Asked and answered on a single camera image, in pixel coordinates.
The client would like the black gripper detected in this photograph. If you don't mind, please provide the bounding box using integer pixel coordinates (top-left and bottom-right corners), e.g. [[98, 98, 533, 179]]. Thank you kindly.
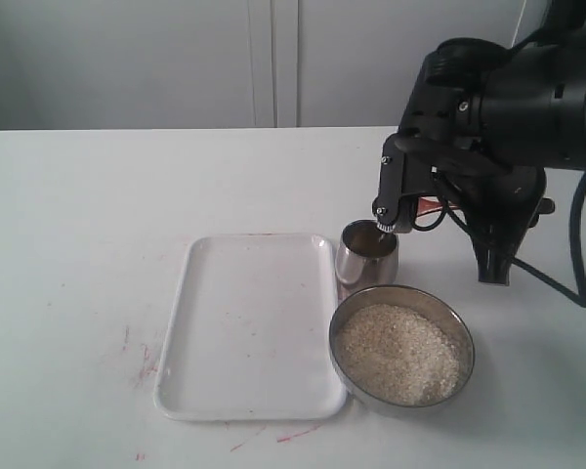
[[372, 38, 510, 233]]

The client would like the brown wooden spoon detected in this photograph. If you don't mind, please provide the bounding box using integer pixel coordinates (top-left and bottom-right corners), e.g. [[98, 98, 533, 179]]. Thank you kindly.
[[417, 197, 442, 217]]

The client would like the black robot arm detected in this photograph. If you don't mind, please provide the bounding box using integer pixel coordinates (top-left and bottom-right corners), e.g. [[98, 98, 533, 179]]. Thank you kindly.
[[373, 27, 586, 233]]

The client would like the small steel cup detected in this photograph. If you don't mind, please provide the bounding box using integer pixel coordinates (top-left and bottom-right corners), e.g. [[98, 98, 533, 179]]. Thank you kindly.
[[335, 220, 398, 290]]

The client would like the wide steel rice bowl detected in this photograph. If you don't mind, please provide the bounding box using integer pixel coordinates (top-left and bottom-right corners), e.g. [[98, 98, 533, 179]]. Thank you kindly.
[[328, 285, 475, 415]]

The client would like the beige granular powder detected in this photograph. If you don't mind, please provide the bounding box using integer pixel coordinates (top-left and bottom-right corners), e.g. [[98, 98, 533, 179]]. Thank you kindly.
[[336, 304, 460, 406]]

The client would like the white rectangular tray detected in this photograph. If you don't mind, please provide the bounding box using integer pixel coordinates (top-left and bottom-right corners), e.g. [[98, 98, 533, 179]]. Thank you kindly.
[[153, 234, 347, 422]]

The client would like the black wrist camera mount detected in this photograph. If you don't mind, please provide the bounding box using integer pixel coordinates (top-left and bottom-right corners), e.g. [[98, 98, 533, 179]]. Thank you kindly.
[[436, 166, 555, 286]]

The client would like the black cable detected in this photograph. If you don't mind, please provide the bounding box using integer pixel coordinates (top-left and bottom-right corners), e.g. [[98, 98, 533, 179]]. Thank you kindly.
[[412, 0, 586, 309]]

